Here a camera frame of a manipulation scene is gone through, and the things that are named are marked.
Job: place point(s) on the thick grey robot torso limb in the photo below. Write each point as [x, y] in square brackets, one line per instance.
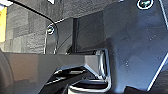
[40, 66]

